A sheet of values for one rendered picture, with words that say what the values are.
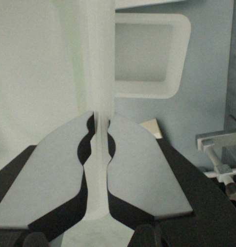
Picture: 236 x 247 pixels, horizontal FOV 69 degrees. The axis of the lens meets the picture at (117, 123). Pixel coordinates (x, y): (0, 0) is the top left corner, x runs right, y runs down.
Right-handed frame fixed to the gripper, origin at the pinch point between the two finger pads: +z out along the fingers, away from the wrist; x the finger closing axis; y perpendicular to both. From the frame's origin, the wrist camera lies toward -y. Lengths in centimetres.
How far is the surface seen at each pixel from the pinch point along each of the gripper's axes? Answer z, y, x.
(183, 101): 33.3, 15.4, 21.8
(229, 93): 29.8, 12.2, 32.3
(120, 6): 29.4, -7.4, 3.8
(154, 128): 29.1, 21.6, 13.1
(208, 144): 20.3, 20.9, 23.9
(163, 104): 33.9, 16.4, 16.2
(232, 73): 29.6, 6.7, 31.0
